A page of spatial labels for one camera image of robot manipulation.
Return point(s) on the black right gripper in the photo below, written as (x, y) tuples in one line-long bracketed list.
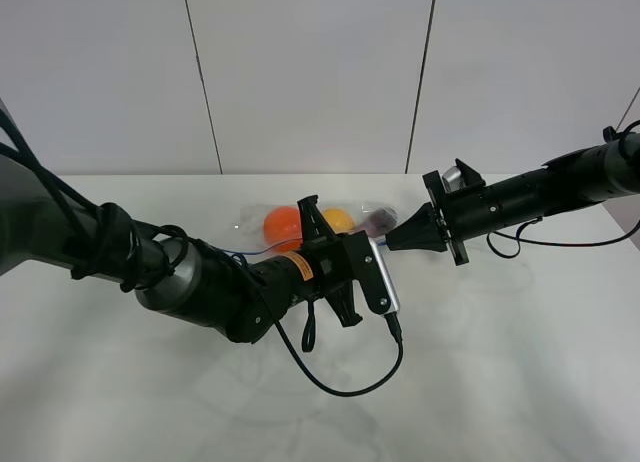
[(460, 216)]

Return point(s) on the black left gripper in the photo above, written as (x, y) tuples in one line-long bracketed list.
[(335, 261)]

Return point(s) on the clear zip bag blue seal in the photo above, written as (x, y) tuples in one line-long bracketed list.
[(261, 229)]

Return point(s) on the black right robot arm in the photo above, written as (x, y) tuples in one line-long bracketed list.
[(571, 182)]

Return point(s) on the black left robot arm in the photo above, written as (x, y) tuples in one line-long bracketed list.
[(45, 220)]

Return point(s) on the yellow apple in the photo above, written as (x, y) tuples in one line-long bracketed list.
[(339, 220)]

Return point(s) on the purple eggplant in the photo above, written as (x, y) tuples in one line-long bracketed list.
[(379, 222)]

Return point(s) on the orange fruit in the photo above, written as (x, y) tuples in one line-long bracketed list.
[(281, 227)]

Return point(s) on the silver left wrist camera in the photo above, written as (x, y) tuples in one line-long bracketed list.
[(384, 282)]

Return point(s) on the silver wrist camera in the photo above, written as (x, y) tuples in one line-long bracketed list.
[(384, 282), (453, 179)]

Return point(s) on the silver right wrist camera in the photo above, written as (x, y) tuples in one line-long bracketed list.
[(453, 179)]

